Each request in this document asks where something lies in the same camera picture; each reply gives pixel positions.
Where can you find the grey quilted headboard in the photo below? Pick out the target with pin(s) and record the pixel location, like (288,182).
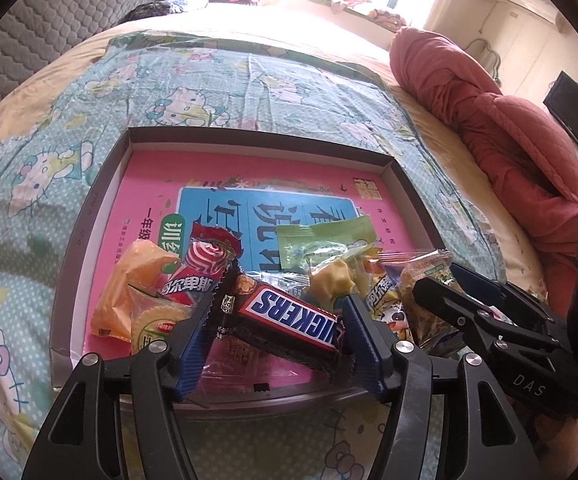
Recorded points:
(44,25)

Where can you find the shallow dark cardboard box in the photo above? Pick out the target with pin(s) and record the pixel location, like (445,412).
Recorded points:
(94,210)

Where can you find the pink book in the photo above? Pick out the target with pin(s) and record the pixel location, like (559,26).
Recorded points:
(149,180)

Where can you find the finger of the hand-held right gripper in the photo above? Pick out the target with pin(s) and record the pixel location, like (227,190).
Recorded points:
(449,305)
(509,300)

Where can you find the round pastry green label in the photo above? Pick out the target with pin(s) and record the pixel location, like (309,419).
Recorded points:
(156,322)

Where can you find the green snack packet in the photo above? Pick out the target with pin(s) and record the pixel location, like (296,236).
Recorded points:
(324,240)

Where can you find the orange snack packet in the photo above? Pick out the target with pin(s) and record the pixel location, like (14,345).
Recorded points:
(134,270)

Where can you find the brown chocolate bar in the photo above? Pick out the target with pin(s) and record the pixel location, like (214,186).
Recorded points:
(289,317)

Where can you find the white air conditioner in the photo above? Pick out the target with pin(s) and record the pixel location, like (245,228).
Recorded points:
(529,2)

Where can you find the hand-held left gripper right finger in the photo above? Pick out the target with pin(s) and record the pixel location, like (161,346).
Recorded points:
(364,345)

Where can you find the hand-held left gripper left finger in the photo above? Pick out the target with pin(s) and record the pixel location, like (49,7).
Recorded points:
(194,355)

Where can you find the yellow snack packet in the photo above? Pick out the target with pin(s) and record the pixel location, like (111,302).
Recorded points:
(386,305)

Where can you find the red quilt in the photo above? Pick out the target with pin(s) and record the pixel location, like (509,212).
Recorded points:
(469,100)

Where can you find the beige bed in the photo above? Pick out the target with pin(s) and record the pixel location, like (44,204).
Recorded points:
(444,135)

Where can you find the red lollipop packet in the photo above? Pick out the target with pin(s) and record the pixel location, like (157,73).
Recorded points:
(204,260)

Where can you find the clear pastry packet green label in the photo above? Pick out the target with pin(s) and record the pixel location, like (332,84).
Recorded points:
(429,267)

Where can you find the colourful clothes pile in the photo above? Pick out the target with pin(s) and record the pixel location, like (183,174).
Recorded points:
(384,15)

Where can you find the dark patterned pillow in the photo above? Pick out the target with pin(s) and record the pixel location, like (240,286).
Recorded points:
(159,10)

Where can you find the black television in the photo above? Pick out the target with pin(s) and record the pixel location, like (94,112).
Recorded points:
(576,115)

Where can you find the cartoon cat printed blanket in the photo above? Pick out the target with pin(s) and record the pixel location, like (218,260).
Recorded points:
(44,160)

